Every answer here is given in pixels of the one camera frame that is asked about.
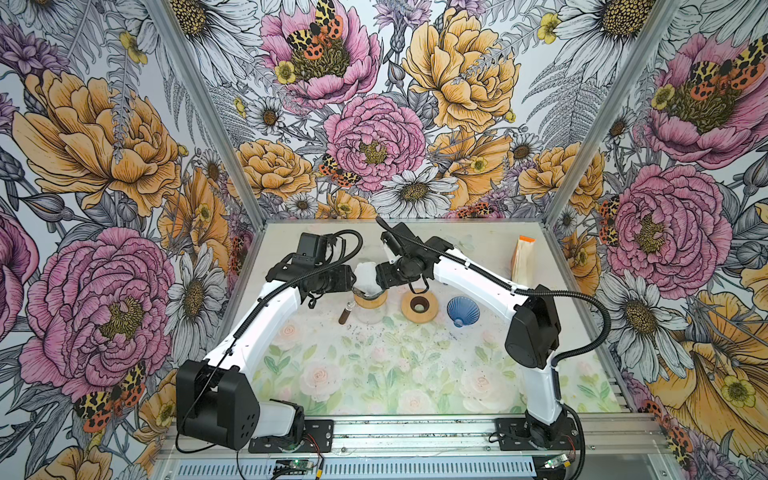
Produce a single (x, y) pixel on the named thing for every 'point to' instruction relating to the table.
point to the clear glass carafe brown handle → (364, 315)
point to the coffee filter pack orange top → (522, 265)
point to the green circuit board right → (552, 463)
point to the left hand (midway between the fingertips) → (346, 288)
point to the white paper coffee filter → (367, 280)
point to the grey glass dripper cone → (362, 294)
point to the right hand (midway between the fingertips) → (390, 285)
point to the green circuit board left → (301, 464)
